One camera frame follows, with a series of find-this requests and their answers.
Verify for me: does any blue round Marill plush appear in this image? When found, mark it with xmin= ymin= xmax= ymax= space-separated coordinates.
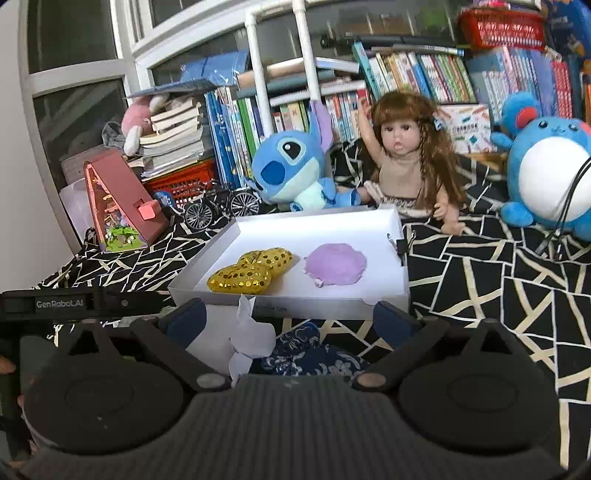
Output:
xmin=491 ymin=92 xmax=590 ymax=241

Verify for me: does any person left hand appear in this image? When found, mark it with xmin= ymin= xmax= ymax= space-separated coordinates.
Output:
xmin=1 ymin=356 xmax=28 ymax=417

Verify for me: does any pink triangular toy house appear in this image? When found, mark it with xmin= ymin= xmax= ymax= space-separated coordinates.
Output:
xmin=84 ymin=150 xmax=169 ymax=253

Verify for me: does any red plastic basket left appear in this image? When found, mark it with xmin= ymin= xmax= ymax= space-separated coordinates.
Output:
xmin=143 ymin=158 xmax=217 ymax=207

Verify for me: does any gold sequin scrunchie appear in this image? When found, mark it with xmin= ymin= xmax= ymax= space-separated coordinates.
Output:
xmin=206 ymin=247 xmax=294 ymax=295

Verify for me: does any pink white plush toy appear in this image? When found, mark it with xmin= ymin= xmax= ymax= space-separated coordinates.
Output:
xmin=121 ymin=94 xmax=168 ymax=157

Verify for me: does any black white patterned cloth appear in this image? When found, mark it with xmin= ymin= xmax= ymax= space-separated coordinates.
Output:
xmin=34 ymin=157 xmax=590 ymax=468

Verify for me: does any white pipe frame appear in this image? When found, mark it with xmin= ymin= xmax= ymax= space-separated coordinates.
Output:
xmin=243 ymin=0 xmax=321 ymax=137

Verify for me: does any row of upright books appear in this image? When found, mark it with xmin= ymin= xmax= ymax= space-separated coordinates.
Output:
xmin=202 ymin=41 xmax=591 ymax=190

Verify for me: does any stack of grey books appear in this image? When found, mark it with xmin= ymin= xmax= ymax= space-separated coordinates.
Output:
xmin=123 ymin=95 xmax=212 ymax=179

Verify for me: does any navy blue floral cloth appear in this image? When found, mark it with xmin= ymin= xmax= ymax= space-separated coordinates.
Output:
xmin=252 ymin=321 xmax=370 ymax=381

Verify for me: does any black cable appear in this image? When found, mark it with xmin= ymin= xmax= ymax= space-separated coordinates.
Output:
xmin=535 ymin=156 xmax=591 ymax=259

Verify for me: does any brown haired baby doll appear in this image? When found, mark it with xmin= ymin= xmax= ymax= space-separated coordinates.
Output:
xmin=356 ymin=91 xmax=466 ymax=236

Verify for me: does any blue Stitch plush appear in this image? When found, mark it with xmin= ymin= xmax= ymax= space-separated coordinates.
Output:
xmin=247 ymin=101 xmax=361 ymax=212

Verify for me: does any purple fluffy scrunchie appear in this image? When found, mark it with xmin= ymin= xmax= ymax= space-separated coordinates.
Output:
xmin=304 ymin=243 xmax=367 ymax=288

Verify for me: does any miniature black bicycle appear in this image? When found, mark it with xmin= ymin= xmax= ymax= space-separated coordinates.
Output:
xmin=183 ymin=180 xmax=262 ymax=233

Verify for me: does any red plastic basket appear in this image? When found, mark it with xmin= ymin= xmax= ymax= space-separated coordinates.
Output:
xmin=457 ymin=7 xmax=545 ymax=50
xmin=143 ymin=158 xmax=217 ymax=207

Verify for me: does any white shallow cardboard box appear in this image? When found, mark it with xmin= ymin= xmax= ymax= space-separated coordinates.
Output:
xmin=168 ymin=207 xmax=410 ymax=320

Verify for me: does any red plastic basket right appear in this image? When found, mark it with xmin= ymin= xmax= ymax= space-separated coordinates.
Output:
xmin=457 ymin=7 xmax=545 ymax=50

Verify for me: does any blue cardboard box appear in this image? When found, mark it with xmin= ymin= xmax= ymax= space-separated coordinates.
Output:
xmin=542 ymin=0 xmax=591 ymax=59

